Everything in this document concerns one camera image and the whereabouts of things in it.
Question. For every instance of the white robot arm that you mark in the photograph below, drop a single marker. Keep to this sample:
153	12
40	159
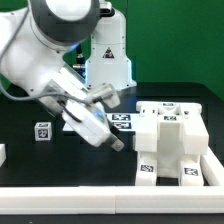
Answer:
70	55

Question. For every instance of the small white cube nut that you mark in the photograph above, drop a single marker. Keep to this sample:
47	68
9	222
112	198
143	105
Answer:
43	131

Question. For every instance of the white L-shaped fence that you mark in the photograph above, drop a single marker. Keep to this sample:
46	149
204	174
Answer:
115	200

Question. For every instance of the grey camera on stand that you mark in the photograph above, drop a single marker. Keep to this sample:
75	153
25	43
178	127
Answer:
106	9

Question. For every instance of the white tag sheet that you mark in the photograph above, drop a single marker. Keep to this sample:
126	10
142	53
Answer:
120	121

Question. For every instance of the white chair back frame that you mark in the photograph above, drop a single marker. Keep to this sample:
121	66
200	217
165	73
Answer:
166	126

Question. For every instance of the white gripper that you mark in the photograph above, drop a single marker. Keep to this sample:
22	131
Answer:
74	112

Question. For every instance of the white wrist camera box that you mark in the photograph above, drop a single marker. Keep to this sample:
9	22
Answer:
104	93

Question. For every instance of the white chair seat part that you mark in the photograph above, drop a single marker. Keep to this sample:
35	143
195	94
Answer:
168	162

